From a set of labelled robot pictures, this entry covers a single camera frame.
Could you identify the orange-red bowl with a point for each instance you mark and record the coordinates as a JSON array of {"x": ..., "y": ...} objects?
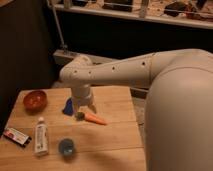
[{"x": 35, "y": 101}]

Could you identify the orange carrot-like pepper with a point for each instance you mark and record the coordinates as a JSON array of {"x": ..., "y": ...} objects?
[{"x": 90, "y": 118}]

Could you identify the blue round cup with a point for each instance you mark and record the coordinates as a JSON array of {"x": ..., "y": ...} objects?
[{"x": 66, "y": 147}]

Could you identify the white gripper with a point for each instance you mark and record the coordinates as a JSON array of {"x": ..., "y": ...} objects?
[{"x": 83, "y": 96}]

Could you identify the metal pole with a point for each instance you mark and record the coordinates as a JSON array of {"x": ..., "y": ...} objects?
[{"x": 64, "y": 47}]

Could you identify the upper shelf ledge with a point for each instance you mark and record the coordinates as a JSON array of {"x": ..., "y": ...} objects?
[{"x": 188, "y": 13}]

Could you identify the blue plastic object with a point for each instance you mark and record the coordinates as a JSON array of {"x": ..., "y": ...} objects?
[{"x": 68, "y": 109}]

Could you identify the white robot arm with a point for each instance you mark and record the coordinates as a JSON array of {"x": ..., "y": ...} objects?
[{"x": 179, "y": 103}]

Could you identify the white tube bottle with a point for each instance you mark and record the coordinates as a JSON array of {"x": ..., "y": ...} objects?
[{"x": 41, "y": 138}]

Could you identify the black red small box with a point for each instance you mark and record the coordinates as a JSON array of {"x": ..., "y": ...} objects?
[{"x": 17, "y": 136}]

